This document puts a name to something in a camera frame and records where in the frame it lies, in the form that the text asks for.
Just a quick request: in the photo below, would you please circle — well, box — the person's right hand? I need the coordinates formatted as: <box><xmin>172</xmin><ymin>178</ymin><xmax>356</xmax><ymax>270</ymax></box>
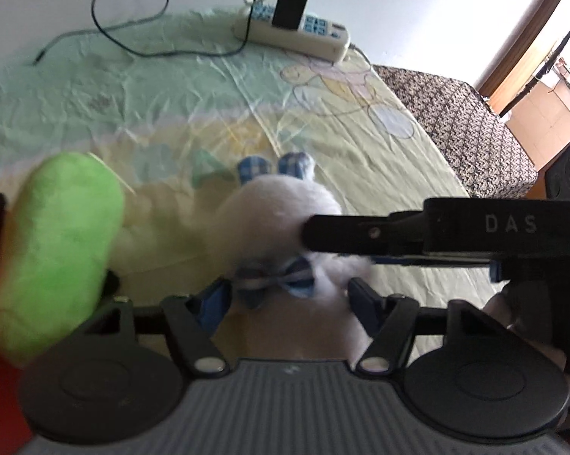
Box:
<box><xmin>482</xmin><ymin>289</ymin><xmax>570</xmax><ymax>408</ymax></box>

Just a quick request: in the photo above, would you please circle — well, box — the black power adapter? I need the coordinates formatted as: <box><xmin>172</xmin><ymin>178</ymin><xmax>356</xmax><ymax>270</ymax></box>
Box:
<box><xmin>272</xmin><ymin>0</ymin><xmax>312</xmax><ymax>30</ymax></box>

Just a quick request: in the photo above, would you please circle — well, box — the printed pale green bed sheet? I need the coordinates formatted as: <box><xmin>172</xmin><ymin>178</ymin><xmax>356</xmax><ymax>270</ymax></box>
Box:
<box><xmin>0</xmin><ymin>6</ymin><xmax>476</xmax><ymax>361</ymax></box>

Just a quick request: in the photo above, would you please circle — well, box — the grey power strip cord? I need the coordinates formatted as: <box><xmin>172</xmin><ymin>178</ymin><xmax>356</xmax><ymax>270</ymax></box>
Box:
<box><xmin>346</xmin><ymin>42</ymin><xmax>373</xmax><ymax>64</ymax></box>

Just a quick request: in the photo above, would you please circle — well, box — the black charger cable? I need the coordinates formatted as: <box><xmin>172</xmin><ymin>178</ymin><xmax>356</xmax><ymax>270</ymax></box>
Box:
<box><xmin>33</xmin><ymin>0</ymin><xmax>312</xmax><ymax>66</ymax></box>

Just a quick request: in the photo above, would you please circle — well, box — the brown wooden door frame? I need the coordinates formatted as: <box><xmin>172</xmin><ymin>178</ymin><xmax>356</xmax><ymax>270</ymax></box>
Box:
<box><xmin>475</xmin><ymin>0</ymin><xmax>570</xmax><ymax>100</ymax></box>

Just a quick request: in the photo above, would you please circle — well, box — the green plush toy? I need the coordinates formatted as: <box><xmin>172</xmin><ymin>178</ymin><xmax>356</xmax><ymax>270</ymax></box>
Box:
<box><xmin>0</xmin><ymin>152</ymin><xmax>127</xmax><ymax>368</ymax></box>

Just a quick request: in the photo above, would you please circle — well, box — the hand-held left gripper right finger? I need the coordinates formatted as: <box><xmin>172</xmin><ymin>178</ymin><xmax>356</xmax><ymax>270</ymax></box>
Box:
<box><xmin>348</xmin><ymin>277</ymin><xmax>511</xmax><ymax>376</ymax></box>

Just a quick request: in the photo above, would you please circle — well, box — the white rabbit plush toy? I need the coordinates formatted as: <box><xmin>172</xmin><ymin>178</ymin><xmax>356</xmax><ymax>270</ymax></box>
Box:
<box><xmin>204</xmin><ymin>152</ymin><xmax>378</xmax><ymax>356</ymax></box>

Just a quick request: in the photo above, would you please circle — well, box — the brown patterned cloth cover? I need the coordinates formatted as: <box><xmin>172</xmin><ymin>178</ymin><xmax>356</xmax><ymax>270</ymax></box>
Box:
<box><xmin>373</xmin><ymin>65</ymin><xmax>538</xmax><ymax>199</ymax></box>

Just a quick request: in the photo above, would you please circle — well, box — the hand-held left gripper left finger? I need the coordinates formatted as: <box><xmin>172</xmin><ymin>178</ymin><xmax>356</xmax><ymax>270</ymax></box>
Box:
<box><xmin>79</xmin><ymin>277</ymin><xmax>233</xmax><ymax>379</ymax></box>

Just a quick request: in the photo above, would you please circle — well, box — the white power strip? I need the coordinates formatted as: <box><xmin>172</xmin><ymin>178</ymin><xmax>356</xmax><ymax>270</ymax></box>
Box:
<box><xmin>233</xmin><ymin>0</ymin><xmax>351</xmax><ymax>62</ymax></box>

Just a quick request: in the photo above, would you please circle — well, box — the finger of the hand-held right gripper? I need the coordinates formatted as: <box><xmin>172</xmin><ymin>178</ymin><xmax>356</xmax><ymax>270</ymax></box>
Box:
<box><xmin>301</xmin><ymin>211</ymin><xmax>428</xmax><ymax>254</ymax></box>
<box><xmin>373</xmin><ymin>253</ymin><xmax>497</xmax><ymax>266</ymax></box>

